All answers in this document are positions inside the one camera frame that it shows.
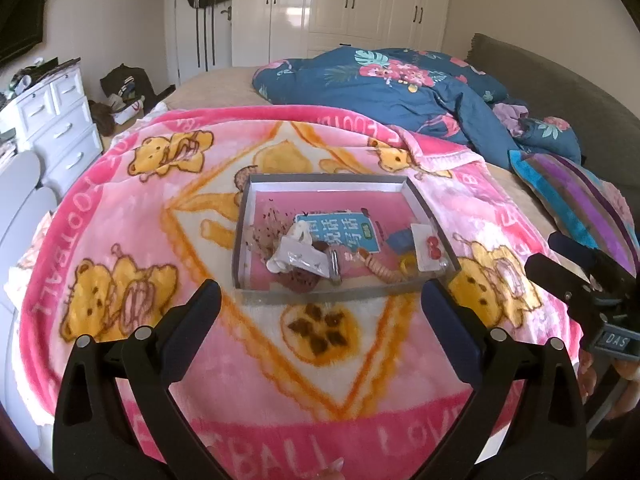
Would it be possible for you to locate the person left hand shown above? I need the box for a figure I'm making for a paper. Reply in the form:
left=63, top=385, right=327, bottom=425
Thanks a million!
left=314, top=457, right=345, bottom=480

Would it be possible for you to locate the white wardrobe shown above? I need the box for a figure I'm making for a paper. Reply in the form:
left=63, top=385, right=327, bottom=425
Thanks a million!
left=231, top=0, right=449, bottom=67

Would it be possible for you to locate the blue floral duvet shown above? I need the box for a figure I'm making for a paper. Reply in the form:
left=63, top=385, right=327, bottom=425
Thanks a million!
left=252, top=46, right=582, bottom=169

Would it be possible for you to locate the striped pillow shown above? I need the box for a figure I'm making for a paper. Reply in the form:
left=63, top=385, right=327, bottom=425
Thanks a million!
left=509, top=151, right=639, bottom=275

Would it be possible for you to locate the person right hand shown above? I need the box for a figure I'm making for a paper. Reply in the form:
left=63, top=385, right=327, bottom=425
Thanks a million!
left=577, top=349, right=640, bottom=424

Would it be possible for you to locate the green headboard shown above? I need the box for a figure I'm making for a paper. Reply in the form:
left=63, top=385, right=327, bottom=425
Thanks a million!
left=466, top=32, right=639, bottom=220

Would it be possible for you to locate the sheer polka dot bow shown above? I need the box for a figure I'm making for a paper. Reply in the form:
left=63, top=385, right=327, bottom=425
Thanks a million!
left=243, top=208, right=292, bottom=261

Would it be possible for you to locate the black wall television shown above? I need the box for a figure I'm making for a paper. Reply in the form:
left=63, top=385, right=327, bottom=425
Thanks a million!
left=1, top=0, right=46, bottom=67

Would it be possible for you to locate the brown hair clip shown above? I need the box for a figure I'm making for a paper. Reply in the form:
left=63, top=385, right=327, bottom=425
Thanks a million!
left=278, top=242, right=331, bottom=295

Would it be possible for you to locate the white claw hair clip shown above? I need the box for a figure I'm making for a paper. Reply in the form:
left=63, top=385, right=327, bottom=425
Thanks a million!
left=266, top=221, right=312, bottom=274

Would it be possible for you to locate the black bag on floor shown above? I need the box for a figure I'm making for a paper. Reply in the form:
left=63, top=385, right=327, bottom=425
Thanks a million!
left=88, top=64, right=176, bottom=138

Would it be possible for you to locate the red cherry earrings card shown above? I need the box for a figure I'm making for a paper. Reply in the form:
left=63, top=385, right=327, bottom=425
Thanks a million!
left=410, top=223, right=447, bottom=273

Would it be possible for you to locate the grey box with pink book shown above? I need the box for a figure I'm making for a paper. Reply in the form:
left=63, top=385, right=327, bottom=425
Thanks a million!
left=231, top=174, right=461, bottom=304

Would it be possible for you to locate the yellow hair ties bag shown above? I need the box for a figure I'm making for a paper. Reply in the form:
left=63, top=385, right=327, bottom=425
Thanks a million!
left=399, top=252, right=420, bottom=278

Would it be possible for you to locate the silver stud earrings card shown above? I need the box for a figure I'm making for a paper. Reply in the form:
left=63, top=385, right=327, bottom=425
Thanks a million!
left=271, top=236, right=330, bottom=278

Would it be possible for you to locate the white drawer dresser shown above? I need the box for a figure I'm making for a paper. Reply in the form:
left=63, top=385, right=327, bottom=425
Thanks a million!
left=1, top=58, right=103, bottom=197

